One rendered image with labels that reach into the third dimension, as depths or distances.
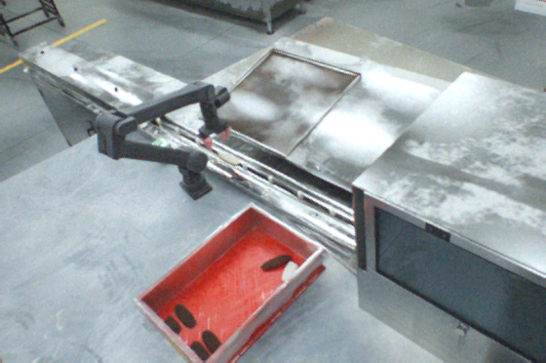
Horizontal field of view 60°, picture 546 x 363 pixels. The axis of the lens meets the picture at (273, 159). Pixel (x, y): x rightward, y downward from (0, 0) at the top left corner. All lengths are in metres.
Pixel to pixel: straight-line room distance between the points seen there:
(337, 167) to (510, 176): 0.75
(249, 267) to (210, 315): 0.19
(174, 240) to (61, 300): 0.39
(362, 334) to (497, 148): 0.60
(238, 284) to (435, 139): 0.74
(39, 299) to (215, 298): 0.59
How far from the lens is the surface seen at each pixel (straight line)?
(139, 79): 2.69
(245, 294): 1.48
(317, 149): 1.76
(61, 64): 2.89
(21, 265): 1.91
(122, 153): 1.51
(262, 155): 1.90
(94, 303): 1.65
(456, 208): 1.00
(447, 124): 1.20
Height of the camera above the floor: 2.03
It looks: 40 degrees down
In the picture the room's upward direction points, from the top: 12 degrees counter-clockwise
